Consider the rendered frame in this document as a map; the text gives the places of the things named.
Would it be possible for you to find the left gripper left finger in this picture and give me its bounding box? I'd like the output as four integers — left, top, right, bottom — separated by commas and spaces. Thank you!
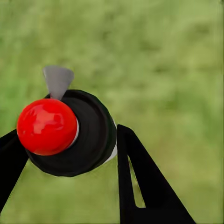
0, 129, 29, 213

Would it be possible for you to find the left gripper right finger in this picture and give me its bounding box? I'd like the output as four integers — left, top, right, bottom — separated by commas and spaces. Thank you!
117, 125, 196, 224

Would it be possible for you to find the insectifuge atomizer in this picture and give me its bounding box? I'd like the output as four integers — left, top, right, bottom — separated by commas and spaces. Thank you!
16, 65, 118, 177

